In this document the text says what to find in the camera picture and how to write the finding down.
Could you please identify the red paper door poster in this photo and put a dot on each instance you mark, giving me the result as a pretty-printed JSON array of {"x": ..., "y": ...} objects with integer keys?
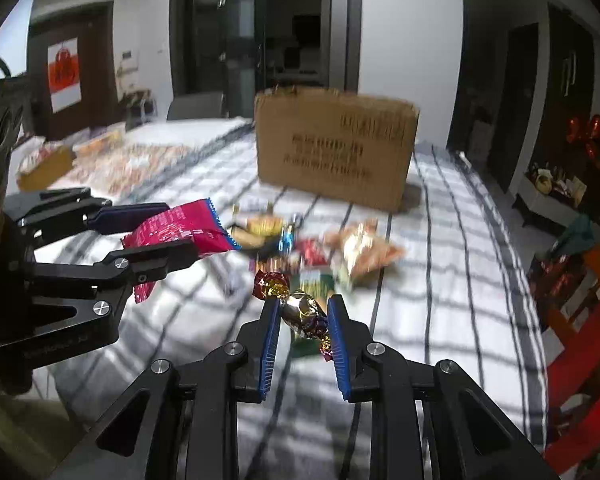
[{"x": 63, "y": 75}]

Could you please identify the green cloth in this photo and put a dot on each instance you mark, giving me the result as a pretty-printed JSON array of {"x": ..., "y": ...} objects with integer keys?
[{"x": 577, "y": 238}]

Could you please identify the gold foil candy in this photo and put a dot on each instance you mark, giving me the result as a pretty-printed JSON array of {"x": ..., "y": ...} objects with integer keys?
[{"x": 299, "y": 310}]

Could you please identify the red wooden chair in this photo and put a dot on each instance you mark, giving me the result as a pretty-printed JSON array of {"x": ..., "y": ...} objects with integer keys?
[{"x": 566, "y": 292}]

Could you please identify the red heart balloons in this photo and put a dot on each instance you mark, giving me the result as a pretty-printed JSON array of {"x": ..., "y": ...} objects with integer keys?
[{"x": 585, "y": 132}]

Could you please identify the patterned floral placemat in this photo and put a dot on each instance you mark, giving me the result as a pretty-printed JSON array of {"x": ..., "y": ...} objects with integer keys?
[{"x": 117, "y": 171}]

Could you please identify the white low cabinet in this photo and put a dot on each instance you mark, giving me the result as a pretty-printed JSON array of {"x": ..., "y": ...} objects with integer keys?
[{"x": 552, "y": 212}]

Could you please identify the pile of mixed snacks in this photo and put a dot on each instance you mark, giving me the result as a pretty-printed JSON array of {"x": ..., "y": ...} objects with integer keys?
[{"x": 273, "y": 243}]

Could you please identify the brown cardboard box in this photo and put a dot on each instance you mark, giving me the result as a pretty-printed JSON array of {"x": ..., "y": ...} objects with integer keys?
[{"x": 336, "y": 144}]

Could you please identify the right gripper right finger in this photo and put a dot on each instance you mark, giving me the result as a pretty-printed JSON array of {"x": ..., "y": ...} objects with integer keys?
[{"x": 368, "y": 371}]

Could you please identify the tan fortune biscuit packet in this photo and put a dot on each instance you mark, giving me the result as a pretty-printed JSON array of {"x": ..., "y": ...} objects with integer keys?
[{"x": 360, "y": 251}]

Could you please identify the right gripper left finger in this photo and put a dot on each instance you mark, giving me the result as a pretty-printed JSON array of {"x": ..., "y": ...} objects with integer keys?
[{"x": 237, "y": 372}]

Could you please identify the checkered tablecloth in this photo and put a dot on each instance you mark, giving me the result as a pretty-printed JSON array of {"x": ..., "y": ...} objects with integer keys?
[{"x": 438, "y": 280}]

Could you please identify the glass sliding door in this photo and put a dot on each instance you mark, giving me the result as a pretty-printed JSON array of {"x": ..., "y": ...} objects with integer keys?
[{"x": 242, "y": 47}]

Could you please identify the pink snack packet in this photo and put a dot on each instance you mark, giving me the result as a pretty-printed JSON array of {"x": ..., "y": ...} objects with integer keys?
[{"x": 197, "y": 221}]

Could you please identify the grey dining chair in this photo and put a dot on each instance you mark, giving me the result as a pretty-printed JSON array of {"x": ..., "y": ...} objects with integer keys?
[{"x": 200, "y": 105}]

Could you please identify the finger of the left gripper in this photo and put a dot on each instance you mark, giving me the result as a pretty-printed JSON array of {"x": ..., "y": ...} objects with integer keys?
[
  {"x": 145, "y": 262},
  {"x": 125, "y": 215}
]

